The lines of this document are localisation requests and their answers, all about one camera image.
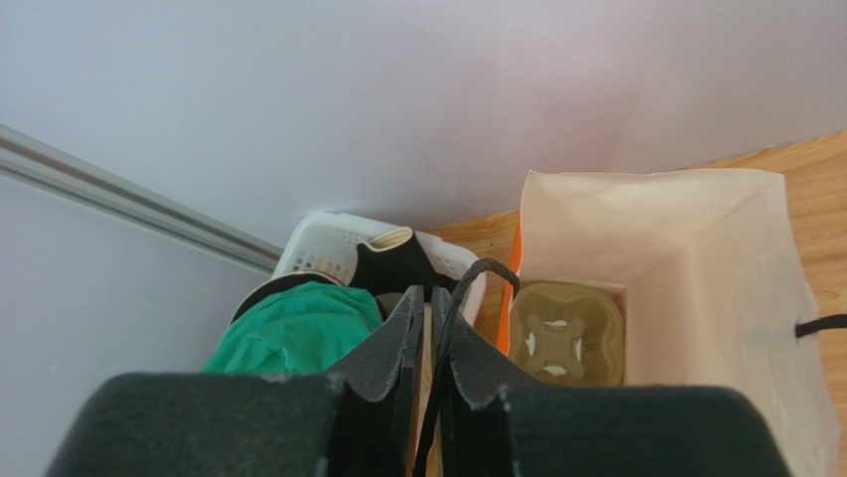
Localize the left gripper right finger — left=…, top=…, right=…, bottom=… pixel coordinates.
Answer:
left=431, top=288, right=788, bottom=476

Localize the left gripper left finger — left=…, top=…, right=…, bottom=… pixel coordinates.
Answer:
left=47, top=286, right=424, bottom=476

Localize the pulp cup carrier tray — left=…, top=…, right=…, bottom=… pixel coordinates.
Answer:
left=508, top=282, right=624, bottom=387

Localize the orange paper bag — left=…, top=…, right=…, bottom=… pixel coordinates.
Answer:
left=413, top=168, right=847, bottom=477

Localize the green jacket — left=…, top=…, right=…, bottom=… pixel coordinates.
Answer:
left=203, top=281, right=384, bottom=374

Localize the black cloth in basket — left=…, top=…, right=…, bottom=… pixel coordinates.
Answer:
left=349, top=227, right=458, bottom=300

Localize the white plastic basket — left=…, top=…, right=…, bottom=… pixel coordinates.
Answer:
left=272, top=212, right=478, bottom=285

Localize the aluminium frame post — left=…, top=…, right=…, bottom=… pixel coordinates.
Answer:
left=1, top=125, right=282, bottom=272

